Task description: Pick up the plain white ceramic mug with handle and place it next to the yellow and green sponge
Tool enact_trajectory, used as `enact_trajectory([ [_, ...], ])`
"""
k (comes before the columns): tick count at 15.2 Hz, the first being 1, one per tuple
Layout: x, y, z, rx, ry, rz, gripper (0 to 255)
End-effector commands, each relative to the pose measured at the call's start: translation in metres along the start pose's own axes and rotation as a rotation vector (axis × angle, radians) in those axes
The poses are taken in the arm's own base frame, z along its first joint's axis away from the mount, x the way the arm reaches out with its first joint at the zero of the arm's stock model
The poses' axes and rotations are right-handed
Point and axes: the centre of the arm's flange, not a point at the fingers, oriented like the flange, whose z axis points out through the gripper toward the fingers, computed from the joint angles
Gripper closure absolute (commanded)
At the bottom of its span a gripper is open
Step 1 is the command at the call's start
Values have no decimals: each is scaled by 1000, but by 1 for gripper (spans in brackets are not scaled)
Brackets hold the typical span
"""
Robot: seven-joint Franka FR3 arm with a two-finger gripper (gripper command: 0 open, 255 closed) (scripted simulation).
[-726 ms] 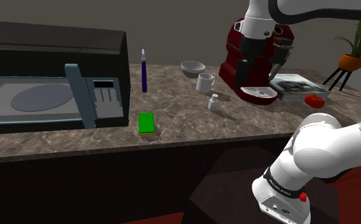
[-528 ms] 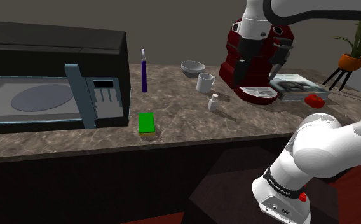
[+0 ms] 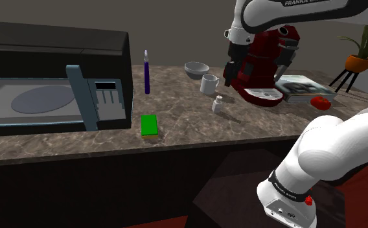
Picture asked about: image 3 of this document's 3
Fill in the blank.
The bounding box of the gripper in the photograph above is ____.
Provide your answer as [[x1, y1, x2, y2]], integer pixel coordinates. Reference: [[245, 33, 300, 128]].
[[224, 41, 250, 87]]

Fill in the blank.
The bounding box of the white mug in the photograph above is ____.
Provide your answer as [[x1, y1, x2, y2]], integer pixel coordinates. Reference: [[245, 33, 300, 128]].
[[200, 74, 220, 95]]

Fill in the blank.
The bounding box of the grey bowl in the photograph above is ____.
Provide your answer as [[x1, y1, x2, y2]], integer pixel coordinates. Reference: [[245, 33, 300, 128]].
[[184, 61, 211, 80]]

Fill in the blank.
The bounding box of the small white shaker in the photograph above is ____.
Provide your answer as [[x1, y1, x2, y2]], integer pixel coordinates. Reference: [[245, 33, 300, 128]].
[[211, 95, 224, 113]]

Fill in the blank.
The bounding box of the red coffee machine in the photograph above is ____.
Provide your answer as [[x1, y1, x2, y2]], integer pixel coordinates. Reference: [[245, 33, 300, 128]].
[[223, 25, 301, 107]]

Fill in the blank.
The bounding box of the grey book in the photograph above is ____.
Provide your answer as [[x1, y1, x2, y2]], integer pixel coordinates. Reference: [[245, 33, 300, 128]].
[[274, 74, 339, 104]]

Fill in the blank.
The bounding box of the purple pen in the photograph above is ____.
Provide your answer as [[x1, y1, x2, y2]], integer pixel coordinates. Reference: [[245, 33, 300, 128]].
[[143, 49, 151, 95]]

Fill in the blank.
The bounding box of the green and yellow sponge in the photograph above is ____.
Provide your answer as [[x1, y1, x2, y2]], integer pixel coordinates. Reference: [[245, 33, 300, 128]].
[[141, 114, 159, 140]]

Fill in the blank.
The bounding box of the red tomato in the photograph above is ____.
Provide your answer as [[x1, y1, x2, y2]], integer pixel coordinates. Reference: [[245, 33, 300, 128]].
[[310, 96, 332, 111]]

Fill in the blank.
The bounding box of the potted plant on black stand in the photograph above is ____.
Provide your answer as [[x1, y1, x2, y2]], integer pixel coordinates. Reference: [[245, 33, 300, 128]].
[[328, 24, 368, 94]]

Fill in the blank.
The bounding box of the black microwave oven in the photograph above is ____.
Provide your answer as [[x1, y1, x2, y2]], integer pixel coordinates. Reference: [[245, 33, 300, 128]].
[[0, 20, 133, 138]]

